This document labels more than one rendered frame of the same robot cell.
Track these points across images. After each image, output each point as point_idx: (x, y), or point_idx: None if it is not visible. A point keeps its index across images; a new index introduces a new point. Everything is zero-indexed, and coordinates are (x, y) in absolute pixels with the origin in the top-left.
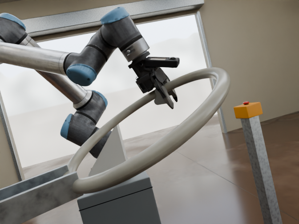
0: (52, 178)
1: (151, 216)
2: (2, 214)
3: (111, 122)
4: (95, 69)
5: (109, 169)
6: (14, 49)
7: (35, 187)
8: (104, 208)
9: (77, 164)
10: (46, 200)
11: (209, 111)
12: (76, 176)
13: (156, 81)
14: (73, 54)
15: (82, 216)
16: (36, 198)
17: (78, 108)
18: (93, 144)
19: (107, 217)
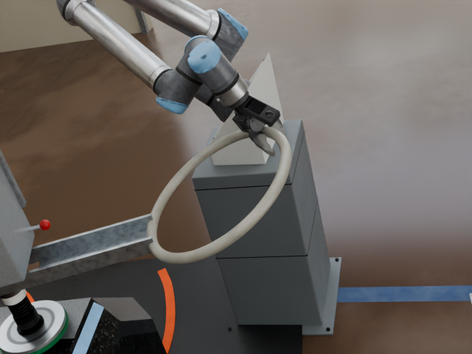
0: (140, 224)
1: (287, 216)
2: (107, 257)
3: (206, 152)
4: (186, 102)
5: (236, 146)
6: (101, 36)
7: (125, 245)
8: (225, 194)
9: (162, 206)
10: (132, 252)
11: (227, 243)
12: (151, 240)
13: (250, 133)
14: (162, 78)
15: (198, 197)
16: (126, 251)
17: None
18: (183, 178)
19: (228, 204)
